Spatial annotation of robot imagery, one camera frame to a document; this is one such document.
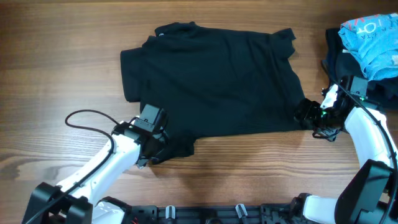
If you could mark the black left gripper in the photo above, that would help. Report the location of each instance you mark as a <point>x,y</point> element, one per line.
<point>163,138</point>

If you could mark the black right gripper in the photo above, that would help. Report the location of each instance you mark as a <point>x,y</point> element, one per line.
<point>310,117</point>

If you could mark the black t-shirt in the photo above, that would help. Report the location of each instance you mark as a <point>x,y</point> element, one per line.
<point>213,82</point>

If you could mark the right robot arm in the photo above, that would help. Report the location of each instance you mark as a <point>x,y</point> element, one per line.
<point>371,196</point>

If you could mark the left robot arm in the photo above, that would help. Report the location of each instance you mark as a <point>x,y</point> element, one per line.
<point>79,197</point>

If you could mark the dark navy folded clothes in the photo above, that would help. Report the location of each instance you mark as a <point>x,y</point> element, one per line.
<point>340,65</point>

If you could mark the light blue printed shirt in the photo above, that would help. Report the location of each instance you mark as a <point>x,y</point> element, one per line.
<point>372,41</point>

